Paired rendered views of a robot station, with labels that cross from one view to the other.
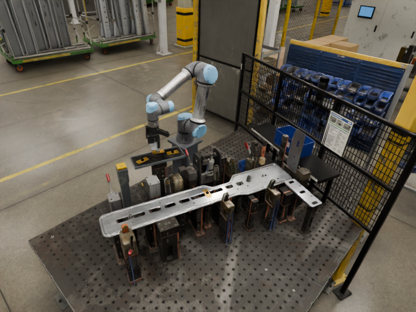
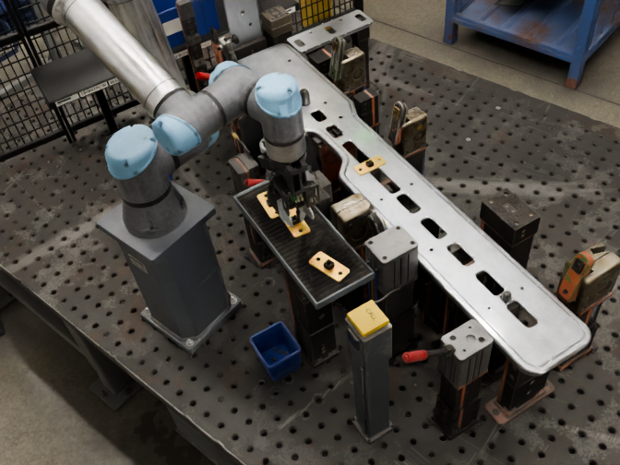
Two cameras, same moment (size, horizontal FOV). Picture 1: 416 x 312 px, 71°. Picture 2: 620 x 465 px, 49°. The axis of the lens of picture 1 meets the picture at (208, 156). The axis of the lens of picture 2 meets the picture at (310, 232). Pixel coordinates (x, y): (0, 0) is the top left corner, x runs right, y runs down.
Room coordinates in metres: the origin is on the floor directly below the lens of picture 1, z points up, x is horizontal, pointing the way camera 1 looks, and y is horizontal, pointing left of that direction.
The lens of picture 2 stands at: (1.61, 1.33, 2.26)
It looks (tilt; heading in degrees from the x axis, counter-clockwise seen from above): 48 degrees down; 273
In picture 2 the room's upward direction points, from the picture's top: 8 degrees counter-clockwise
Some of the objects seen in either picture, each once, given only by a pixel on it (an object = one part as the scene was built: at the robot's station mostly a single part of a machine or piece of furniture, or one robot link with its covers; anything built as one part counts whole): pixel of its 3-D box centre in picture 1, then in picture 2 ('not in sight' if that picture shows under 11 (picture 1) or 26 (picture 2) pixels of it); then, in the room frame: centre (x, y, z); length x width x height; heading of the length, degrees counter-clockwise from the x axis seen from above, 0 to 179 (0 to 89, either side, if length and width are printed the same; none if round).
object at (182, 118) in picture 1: (185, 122); (138, 161); (2.03, 0.19, 1.27); 0.13 x 0.12 x 0.14; 43
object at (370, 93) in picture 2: (251, 213); (367, 132); (1.48, -0.33, 0.84); 0.11 x 0.08 x 0.29; 28
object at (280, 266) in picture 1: (236, 209); (309, 192); (1.68, -0.25, 0.68); 2.56 x 1.61 x 0.04; 138
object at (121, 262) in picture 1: (117, 239); (528, 367); (1.20, 0.55, 0.84); 0.18 x 0.06 x 0.29; 28
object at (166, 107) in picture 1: (163, 106); (234, 93); (1.77, 0.31, 1.51); 0.11 x 0.11 x 0.08; 43
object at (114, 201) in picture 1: (117, 216); (459, 383); (1.37, 0.59, 0.88); 0.11 x 0.10 x 0.36; 28
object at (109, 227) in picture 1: (205, 195); (376, 170); (1.48, 0.01, 1.00); 1.38 x 0.22 x 0.02; 118
